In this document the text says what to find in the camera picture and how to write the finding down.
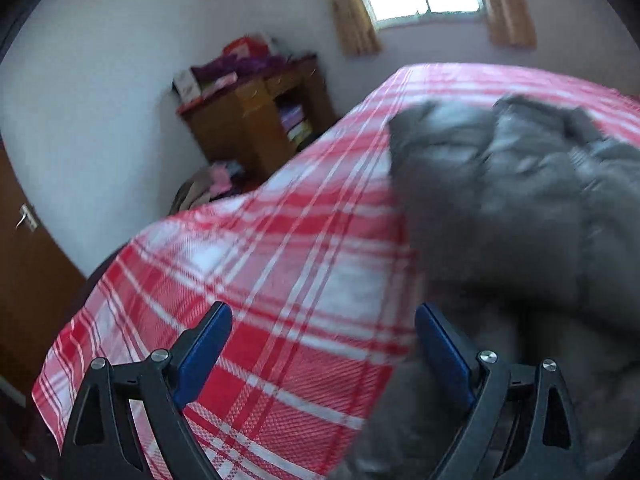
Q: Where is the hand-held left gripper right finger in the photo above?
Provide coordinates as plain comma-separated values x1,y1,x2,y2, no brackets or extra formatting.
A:
414,302,586,480

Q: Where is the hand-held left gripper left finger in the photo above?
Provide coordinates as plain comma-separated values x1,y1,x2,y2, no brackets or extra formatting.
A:
59,301,234,480

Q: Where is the grey puffer jacket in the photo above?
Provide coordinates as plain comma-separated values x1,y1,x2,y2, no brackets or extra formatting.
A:
345,95,640,480

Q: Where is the pile of clothes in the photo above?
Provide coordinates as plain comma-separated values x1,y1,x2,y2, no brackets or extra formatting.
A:
170,160,248,213

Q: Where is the dark bed footboard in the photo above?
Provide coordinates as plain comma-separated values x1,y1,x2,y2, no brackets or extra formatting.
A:
82,240,136,303

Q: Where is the red plaid bed sheet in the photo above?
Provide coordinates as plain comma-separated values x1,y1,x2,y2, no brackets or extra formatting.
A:
31,62,640,480

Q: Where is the brown wooden door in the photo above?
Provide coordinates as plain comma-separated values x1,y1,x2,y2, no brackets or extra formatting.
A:
0,145,88,401

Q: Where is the wooden desk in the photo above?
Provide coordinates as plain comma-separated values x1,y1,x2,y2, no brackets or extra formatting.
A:
176,55,337,181

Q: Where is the stack of books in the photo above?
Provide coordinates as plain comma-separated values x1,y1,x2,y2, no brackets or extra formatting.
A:
279,102,313,143

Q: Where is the white cardboard box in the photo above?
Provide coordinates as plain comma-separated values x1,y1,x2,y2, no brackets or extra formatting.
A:
172,69,203,103

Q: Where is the pink flat box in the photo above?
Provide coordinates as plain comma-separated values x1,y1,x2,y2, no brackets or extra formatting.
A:
200,72,238,98

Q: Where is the purple cloth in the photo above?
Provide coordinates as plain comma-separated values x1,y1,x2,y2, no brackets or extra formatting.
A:
191,54,296,86

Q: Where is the red bag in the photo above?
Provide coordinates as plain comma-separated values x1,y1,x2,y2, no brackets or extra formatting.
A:
222,35,273,61

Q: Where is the beige curtain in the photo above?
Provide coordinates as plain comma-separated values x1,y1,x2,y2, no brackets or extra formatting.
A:
317,0,383,56
475,0,538,51

